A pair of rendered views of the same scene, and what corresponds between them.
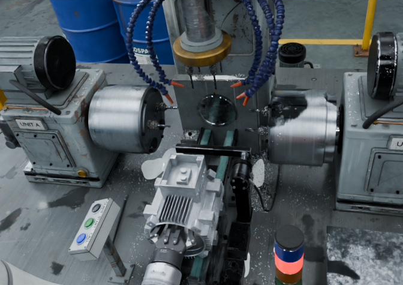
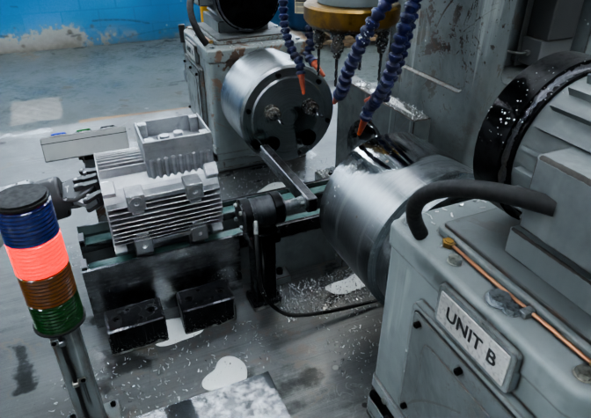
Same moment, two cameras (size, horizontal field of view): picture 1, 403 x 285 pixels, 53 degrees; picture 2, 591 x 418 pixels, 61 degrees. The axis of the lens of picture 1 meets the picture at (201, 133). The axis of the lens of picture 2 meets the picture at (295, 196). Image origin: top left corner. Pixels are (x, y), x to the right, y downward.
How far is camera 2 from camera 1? 0.90 m
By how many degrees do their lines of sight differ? 39
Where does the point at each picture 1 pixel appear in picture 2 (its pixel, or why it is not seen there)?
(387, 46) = (545, 67)
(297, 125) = (364, 187)
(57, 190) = not seen: hidden behind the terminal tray
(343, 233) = (266, 399)
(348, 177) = (386, 347)
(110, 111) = (243, 68)
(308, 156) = (353, 254)
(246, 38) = (462, 56)
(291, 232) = (28, 194)
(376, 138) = (425, 275)
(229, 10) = not seen: outside the picture
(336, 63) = not seen: outside the picture
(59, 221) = not seen: hidden behind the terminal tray
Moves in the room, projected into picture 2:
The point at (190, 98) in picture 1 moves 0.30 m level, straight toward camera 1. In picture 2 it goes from (348, 115) to (248, 155)
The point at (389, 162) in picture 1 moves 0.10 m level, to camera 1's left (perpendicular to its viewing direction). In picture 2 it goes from (431, 354) to (363, 309)
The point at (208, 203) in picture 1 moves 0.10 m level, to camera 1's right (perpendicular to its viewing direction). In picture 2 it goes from (162, 188) to (193, 211)
